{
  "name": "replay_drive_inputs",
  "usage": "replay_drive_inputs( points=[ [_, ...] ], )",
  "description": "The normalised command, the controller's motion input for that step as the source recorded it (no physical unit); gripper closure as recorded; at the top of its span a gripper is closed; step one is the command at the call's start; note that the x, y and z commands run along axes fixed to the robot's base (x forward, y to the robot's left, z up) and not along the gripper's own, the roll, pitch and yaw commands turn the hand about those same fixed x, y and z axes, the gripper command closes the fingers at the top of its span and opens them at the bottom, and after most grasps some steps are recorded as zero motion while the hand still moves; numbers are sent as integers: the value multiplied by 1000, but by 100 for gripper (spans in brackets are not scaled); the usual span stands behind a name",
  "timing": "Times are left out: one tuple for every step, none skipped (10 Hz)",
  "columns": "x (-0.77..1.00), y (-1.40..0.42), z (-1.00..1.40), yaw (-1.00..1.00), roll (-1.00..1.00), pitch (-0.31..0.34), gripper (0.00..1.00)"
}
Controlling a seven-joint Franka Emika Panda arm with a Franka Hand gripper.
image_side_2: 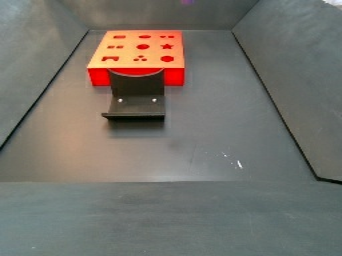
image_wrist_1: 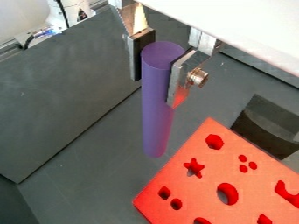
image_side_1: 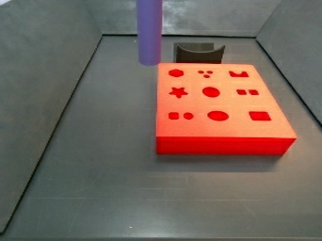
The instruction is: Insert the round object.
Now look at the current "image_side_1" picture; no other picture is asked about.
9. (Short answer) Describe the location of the purple round cylinder peg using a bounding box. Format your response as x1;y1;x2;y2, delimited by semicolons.
137;0;162;66

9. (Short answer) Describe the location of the red shape sorting block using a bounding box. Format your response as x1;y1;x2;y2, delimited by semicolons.
157;63;297;155

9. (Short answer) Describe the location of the dark curved holder block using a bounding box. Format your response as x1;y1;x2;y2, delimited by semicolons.
174;42;226;64

